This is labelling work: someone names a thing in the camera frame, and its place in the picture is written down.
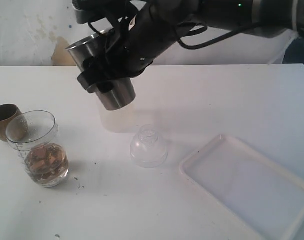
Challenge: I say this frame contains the white plastic tray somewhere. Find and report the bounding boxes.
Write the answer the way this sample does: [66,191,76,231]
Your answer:
[180,134,304,240]

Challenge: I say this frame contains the frosted plastic tall container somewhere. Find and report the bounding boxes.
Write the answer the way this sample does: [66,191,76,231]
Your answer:
[96,101,135,133]

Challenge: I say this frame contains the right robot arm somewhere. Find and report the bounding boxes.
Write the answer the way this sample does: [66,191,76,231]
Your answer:
[73,0,304,93]

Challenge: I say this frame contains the clear plastic dome lid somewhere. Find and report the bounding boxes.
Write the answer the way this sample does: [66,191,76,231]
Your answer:
[129,125,168,168]

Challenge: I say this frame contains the brown wooden pieces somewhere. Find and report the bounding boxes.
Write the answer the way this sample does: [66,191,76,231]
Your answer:
[26,144,67,175]

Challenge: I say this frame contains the brown wooden cup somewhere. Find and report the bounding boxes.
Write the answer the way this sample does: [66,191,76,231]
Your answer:
[0,103,28,142]

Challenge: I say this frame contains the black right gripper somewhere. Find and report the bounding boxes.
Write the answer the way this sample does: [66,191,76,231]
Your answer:
[77,4,182,94]

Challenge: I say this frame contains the clear measuring shaker cup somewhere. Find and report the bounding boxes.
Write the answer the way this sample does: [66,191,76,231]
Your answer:
[5,110,69,188]

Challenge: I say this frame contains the stainless steel cup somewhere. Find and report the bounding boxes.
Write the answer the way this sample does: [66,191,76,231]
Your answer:
[65,34,136,111]

